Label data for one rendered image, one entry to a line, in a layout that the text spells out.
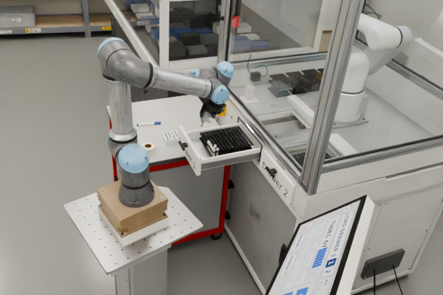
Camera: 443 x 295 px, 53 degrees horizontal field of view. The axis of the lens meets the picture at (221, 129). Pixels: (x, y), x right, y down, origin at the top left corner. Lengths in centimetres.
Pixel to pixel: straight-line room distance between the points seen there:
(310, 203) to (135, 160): 76
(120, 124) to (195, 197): 91
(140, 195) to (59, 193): 154
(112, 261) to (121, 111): 59
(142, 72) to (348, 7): 73
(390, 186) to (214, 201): 102
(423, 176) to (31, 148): 284
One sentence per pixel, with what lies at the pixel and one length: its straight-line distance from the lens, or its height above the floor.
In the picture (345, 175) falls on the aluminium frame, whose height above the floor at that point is 101.
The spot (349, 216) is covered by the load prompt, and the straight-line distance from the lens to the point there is 154.
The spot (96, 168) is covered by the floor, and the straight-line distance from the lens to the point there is 352.
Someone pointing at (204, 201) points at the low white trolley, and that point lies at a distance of 264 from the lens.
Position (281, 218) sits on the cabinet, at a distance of 220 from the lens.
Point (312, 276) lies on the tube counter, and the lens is 140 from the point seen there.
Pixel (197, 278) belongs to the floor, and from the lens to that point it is 275.
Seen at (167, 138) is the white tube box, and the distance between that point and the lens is 241.
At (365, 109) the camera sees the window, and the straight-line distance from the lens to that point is 183.
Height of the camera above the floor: 216
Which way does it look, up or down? 33 degrees down
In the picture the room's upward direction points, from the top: 5 degrees clockwise
